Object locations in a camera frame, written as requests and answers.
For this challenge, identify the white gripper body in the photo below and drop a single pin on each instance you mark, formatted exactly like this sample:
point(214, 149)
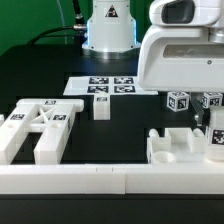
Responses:
point(183, 50)

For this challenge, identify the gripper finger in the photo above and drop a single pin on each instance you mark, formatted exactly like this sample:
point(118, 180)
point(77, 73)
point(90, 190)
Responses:
point(196, 99)

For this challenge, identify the white chair seat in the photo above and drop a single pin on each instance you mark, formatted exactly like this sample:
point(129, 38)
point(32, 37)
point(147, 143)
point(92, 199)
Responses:
point(178, 145)

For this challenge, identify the marker cube right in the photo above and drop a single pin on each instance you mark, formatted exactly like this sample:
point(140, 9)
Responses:
point(212, 99)

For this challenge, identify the marker cube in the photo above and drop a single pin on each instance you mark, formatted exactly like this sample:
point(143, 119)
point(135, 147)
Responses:
point(212, 99)
point(177, 101)

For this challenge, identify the marker cube left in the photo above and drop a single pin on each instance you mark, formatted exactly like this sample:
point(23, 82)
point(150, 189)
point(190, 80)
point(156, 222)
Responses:
point(177, 101)

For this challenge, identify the white front fence bar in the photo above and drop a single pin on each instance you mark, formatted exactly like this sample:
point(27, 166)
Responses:
point(112, 179)

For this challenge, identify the white part at left edge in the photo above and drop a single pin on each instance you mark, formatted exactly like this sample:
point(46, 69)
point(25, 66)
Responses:
point(1, 119)

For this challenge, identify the white marker base plate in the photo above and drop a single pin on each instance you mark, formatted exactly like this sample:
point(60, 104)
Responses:
point(113, 85)

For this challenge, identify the white chair back frame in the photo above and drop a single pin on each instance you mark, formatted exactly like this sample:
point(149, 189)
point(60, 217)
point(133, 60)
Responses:
point(52, 118)

